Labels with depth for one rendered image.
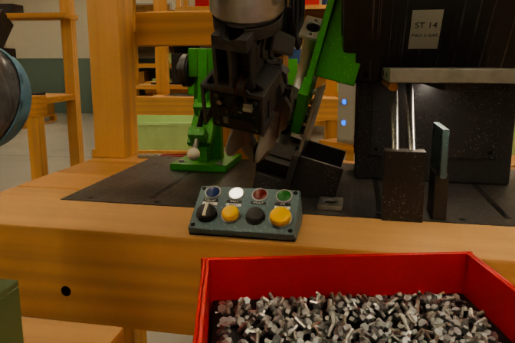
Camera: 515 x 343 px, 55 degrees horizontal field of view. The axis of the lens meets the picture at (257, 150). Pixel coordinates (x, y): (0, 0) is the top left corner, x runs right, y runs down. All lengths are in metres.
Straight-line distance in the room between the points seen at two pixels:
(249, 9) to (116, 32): 0.92
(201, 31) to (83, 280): 0.80
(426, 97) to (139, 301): 0.65
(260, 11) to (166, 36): 0.95
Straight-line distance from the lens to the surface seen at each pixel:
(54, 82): 12.36
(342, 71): 0.86
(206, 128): 1.11
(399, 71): 0.67
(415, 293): 0.59
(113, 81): 1.38
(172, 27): 1.40
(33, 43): 12.58
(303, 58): 0.98
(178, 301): 0.74
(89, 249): 0.76
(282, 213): 0.67
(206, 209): 0.69
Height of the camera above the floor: 1.14
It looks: 10 degrees down
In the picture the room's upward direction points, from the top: straight up
